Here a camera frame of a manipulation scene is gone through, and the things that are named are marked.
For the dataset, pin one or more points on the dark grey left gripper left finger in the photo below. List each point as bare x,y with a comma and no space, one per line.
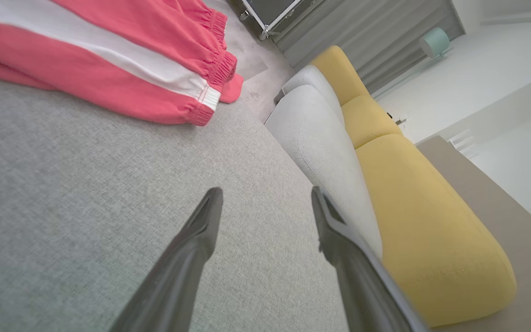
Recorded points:
187,258

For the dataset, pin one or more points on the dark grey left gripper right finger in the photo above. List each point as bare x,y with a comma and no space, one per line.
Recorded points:
353,276

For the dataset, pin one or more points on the red shorts with white stripe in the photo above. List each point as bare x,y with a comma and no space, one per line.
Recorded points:
85,60

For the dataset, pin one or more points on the grey fabric sofa seat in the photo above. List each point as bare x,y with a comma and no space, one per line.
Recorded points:
109,207

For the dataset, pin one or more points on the medium yellow sofa cushion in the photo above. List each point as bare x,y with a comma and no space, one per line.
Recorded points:
369,120

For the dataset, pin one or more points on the small grey sofa back cushion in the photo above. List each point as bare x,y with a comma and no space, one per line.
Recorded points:
314,80

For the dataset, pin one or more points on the small yellow sofa cushion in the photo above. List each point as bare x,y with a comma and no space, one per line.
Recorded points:
339,74

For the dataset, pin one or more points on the grey pleated curtain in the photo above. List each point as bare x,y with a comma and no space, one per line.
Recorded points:
376,32

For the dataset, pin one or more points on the teal lamp shade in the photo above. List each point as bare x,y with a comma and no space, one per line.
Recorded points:
433,42

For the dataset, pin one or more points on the black flight case silver edges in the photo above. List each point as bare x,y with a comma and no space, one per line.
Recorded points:
270,11

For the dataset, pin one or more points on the wall power socket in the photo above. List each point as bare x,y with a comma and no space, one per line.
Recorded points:
398,119

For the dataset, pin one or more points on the white slatted wall vent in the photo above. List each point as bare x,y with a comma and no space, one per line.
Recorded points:
463,144

